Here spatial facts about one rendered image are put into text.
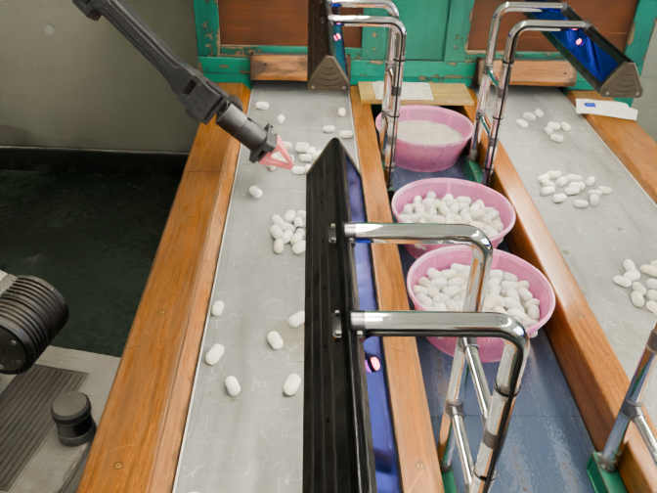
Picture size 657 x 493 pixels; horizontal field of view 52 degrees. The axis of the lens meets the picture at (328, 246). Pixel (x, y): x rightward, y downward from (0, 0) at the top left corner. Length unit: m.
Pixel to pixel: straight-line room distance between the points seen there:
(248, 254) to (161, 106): 1.82
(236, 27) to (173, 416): 1.34
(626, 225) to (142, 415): 1.09
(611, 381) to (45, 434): 1.02
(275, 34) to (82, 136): 1.43
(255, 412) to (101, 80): 2.29
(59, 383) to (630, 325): 1.12
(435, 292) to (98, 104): 2.20
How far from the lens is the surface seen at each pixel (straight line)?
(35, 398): 1.51
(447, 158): 1.81
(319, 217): 0.81
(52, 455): 1.40
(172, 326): 1.15
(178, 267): 1.28
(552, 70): 2.18
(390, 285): 1.23
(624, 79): 1.41
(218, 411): 1.04
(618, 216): 1.63
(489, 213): 1.55
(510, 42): 1.55
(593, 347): 1.19
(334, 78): 1.28
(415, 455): 0.96
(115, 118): 3.18
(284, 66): 2.05
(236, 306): 1.21
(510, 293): 1.29
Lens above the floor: 1.51
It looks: 34 degrees down
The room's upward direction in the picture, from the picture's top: 2 degrees clockwise
